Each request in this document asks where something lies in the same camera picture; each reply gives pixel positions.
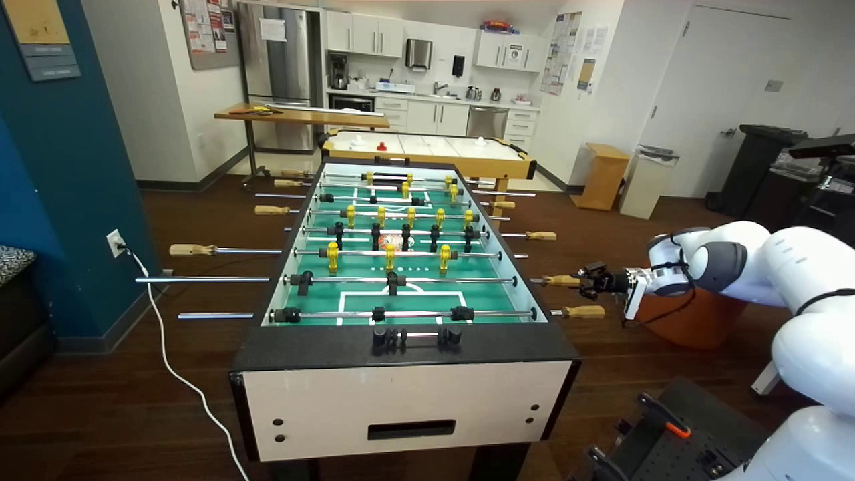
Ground white trash bin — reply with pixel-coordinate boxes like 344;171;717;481
620;144;678;220

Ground foosball table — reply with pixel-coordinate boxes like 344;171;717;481
232;161;580;481

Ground stainless steel refrigerator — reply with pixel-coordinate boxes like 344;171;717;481
234;2;328;156

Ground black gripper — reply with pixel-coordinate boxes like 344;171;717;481
580;264;650;322

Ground white cable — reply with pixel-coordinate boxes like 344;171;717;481
123;248;253;481

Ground wooden high table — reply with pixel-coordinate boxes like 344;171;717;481
214;104;391;176

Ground orange handled clamp right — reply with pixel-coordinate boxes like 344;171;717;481
639;394;693;442

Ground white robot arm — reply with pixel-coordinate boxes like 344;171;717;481
578;222;855;481

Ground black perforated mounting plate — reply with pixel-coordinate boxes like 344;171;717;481
584;379;767;481

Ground wall power outlet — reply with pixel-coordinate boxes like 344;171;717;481
103;230;126;256

